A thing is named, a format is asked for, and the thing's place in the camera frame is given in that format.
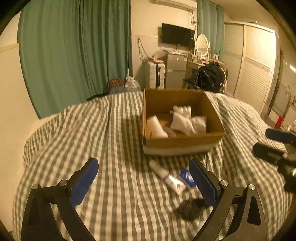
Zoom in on black hair scrunchie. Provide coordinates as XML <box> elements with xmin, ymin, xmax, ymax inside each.
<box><xmin>177</xmin><ymin>198</ymin><xmax>209</xmax><ymax>221</ymax></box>

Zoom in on blue wet wipes pack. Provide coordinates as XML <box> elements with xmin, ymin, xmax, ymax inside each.
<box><xmin>178</xmin><ymin>169</ymin><xmax>196</xmax><ymax>188</ymax></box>

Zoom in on white cream tube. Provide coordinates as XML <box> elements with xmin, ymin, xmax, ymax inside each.
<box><xmin>149</xmin><ymin>160</ymin><xmax>186</xmax><ymax>195</ymax></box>

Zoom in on white work gloves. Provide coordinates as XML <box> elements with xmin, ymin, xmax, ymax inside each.
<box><xmin>170</xmin><ymin>105</ymin><xmax>207</xmax><ymax>136</ymax></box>

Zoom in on white cylindrical bottle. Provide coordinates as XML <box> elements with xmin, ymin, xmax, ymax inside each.
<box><xmin>147</xmin><ymin>115</ymin><xmax>168</xmax><ymax>138</ymax></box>

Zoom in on red fire extinguisher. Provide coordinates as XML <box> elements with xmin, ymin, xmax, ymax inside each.
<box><xmin>274</xmin><ymin>115</ymin><xmax>285</xmax><ymax>128</ymax></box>

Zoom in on grey checkered bed cover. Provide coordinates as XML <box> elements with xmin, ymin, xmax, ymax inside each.
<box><xmin>13</xmin><ymin>92</ymin><xmax>293</xmax><ymax>240</ymax></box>

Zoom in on brown cardboard box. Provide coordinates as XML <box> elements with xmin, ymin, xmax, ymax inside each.
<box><xmin>142</xmin><ymin>89</ymin><xmax>226</xmax><ymax>157</ymax></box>

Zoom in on black clothes pile on chair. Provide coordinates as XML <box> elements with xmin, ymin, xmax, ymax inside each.
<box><xmin>192</xmin><ymin>64</ymin><xmax>228</xmax><ymax>93</ymax></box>

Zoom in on white louvered wardrobe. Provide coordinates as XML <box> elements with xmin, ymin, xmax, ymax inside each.
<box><xmin>223</xmin><ymin>22</ymin><xmax>276</xmax><ymax>113</ymax></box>

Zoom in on white dressing table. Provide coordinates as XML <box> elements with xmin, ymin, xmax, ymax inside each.
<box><xmin>183</xmin><ymin>61</ymin><xmax>218</xmax><ymax>89</ymax></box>

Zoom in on white oval vanity mirror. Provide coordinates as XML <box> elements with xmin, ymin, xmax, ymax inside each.
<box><xmin>195</xmin><ymin>34</ymin><xmax>210</xmax><ymax>58</ymax></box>

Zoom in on silver mini fridge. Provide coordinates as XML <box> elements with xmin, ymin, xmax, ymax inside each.
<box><xmin>165</xmin><ymin>54</ymin><xmax>187</xmax><ymax>89</ymax></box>

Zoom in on white suitcase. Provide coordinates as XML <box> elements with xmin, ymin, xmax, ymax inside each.
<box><xmin>144</xmin><ymin>62</ymin><xmax>165</xmax><ymax>89</ymax></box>

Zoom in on clear water jug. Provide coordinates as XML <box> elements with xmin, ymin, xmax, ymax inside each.
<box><xmin>125</xmin><ymin>76</ymin><xmax>140</xmax><ymax>92</ymax></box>

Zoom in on dark floral bag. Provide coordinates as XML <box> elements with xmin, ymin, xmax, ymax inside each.
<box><xmin>107</xmin><ymin>78</ymin><xmax>125</xmax><ymax>91</ymax></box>

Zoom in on white air conditioner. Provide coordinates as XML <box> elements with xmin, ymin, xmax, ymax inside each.
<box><xmin>154</xmin><ymin>0</ymin><xmax>197</xmax><ymax>11</ymax></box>

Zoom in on large green curtain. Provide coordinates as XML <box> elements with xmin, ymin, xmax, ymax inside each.
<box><xmin>18</xmin><ymin>1</ymin><xmax>132</xmax><ymax>118</ymax></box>

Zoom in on black wall television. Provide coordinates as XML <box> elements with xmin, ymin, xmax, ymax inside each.
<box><xmin>161</xmin><ymin>23</ymin><xmax>195</xmax><ymax>48</ymax></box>

